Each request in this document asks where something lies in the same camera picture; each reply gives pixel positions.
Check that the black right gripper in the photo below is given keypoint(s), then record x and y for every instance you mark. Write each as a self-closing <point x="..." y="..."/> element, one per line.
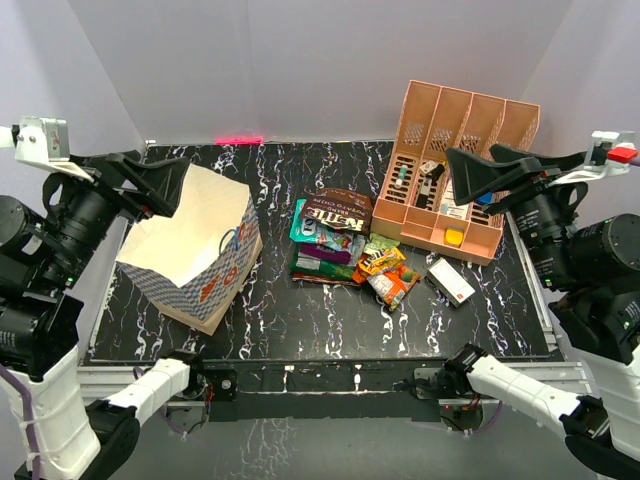
<point x="472" y="175"/>

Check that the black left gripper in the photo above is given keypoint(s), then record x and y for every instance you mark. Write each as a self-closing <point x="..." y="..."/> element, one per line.
<point x="156" y="186"/>

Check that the blue checkered paper bag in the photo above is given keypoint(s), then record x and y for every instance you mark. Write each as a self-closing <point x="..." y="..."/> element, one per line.
<point x="192" y="265"/>

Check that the light green snack packet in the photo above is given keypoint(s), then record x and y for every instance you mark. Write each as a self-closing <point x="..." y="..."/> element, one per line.
<point x="378" y="242"/>

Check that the brown chocolate snack bag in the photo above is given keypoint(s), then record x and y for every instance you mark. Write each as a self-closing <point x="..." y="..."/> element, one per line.
<point x="340" y="209"/>

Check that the yellow M&M's candy packet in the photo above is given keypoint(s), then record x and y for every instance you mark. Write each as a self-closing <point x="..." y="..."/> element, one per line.
<point x="381" y="261"/>

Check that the orange candy packet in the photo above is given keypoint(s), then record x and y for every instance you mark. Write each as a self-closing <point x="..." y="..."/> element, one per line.
<point x="392" y="285"/>

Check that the purple snack packet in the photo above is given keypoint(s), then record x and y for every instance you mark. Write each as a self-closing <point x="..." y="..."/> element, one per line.
<point x="326" y="254"/>

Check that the teal Fox's candy bag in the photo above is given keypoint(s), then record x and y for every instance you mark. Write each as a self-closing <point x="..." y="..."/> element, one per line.
<point x="305" y="230"/>

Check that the green snack bag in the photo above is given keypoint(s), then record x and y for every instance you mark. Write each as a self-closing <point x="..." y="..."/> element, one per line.
<point x="306" y="264"/>

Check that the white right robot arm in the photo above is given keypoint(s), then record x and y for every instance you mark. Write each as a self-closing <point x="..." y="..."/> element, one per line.
<point x="591" y="404"/>

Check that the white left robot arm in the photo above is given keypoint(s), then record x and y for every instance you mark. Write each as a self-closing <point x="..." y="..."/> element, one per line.
<point x="66" y="438"/>

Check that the blue small box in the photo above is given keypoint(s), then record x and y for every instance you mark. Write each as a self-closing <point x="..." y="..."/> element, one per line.
<point x="485" y="199"/>

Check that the white labelled card pack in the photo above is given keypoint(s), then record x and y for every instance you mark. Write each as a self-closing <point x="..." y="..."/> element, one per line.
<point x="448" y="205"/>

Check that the black clip tool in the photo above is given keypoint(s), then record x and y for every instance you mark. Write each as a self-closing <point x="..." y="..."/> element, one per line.
<point x="430" y="172"/>

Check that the yellow sticky note block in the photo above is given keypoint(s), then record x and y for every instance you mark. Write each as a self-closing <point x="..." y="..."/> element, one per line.
<point x="454" y="237"/>

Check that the white green tube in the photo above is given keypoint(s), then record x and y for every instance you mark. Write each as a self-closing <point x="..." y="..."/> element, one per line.
<point x="399" y="182"/>

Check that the pink tape strip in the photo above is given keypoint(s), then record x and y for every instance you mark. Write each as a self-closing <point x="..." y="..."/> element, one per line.
<point x="239" y="140"/>

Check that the white box with red logo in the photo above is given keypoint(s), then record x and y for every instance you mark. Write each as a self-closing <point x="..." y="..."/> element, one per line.
<point x="450" y="282"/>

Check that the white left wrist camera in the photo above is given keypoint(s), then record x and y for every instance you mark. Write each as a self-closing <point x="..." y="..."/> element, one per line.
<point x="43" y="143"/>

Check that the aluminium base frame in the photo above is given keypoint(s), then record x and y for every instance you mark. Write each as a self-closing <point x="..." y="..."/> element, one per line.
<point x="306" y="376"/>

